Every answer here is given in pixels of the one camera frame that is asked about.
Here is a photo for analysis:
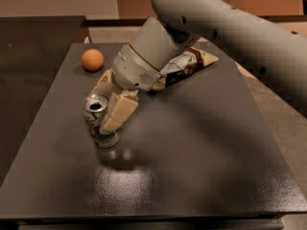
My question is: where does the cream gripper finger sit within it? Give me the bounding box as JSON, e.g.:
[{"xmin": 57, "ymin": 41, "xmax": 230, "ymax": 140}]
[
  {"xmin": 91, "ymin": 70, "xmax": 120, "ymax": 97},
  {"xmin": 100, "ymin": 90, "xmax": 138, "ymax": 133}
]

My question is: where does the silver green 7up can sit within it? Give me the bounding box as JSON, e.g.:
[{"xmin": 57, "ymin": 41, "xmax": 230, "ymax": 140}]
[{"xmin": 83, "ymin": 94, "xmax": 119, "ymax": 149}]

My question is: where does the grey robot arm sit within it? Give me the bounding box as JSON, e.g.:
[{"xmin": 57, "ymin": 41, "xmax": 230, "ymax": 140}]
[{"xmin": 94, "ymin": 0, "xmax": 307, "ymax": 131}]

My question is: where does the orange fruit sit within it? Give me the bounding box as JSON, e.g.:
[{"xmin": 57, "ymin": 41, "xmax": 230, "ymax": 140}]
[{"xmin": 82, "ymin": 49, "xmax": 105, "ymax": 72}]

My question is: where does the brown white chip bag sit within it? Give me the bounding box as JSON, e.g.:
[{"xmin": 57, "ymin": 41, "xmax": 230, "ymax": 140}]
[{"xmin": 152, "ymin": 47, "xmax": 219, "ymax": 91}]

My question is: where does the black side table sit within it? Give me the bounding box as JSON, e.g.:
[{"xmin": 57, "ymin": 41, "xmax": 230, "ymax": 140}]
[{"xmin": 0, "ymin": 15, "xmax": 89, "ymax": 184}]

